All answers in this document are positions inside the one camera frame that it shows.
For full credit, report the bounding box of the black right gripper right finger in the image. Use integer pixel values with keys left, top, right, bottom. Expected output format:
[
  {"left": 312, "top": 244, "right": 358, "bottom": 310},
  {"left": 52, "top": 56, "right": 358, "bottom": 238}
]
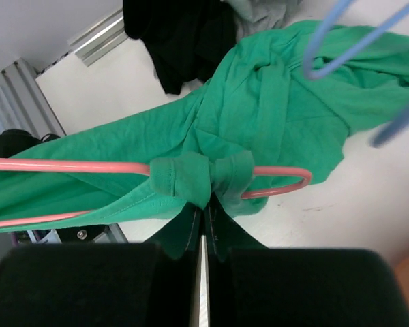
[{"left": 204, "top": 197, "right": 409, "bottom": 326}]

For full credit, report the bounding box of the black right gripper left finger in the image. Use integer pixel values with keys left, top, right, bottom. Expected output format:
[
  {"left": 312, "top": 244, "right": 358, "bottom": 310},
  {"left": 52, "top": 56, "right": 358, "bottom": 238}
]
[{"left": 0, "top": 204, "right": 202, "bottom": 326}]

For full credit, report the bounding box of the pink wire hanger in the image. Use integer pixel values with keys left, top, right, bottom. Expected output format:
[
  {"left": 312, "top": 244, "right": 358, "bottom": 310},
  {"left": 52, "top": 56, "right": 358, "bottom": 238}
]
[{"left": 0, "top": 158, "right": 312, "bottom": 228}]

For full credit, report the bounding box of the green tank top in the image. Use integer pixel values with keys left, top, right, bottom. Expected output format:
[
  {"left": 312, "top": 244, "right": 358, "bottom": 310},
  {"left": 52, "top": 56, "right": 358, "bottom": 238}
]
[{"left": 0, "top": 20, "right": 409, "bottom": 232}]

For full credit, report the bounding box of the blue wire hanger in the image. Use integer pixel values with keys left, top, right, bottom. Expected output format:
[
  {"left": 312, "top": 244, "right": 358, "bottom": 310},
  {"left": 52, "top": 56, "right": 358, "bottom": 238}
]
[
  {"left": 302, "top": 0, "right": 409, "bottom": 81},
  {"left": 371, "top": 104, "right": 409, "bottom": 148}
]

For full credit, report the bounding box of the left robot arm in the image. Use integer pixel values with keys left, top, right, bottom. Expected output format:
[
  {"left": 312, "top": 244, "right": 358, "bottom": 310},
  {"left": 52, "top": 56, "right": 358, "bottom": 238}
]
[{"left": 0, "top": 129, "right": 60, "bottom": 158}]

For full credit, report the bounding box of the black tank top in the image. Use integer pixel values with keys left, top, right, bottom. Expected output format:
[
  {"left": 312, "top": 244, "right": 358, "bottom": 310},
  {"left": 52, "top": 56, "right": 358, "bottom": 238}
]
[{"left": 123, "top": 0, "right": 237, "bottom": 95}]

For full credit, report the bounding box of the grey tank top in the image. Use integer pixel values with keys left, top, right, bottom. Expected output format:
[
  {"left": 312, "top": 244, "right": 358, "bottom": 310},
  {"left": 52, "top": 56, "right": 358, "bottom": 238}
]
[{"left": 225, "top": 0, "right": 302, "bottom": 39}]

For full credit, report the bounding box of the aluminium frame post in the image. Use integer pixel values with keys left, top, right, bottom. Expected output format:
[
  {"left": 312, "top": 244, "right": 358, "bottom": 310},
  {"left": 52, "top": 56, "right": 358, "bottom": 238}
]
[{"left": 68, "top": 7, "right": 127, "bottom": 67}]

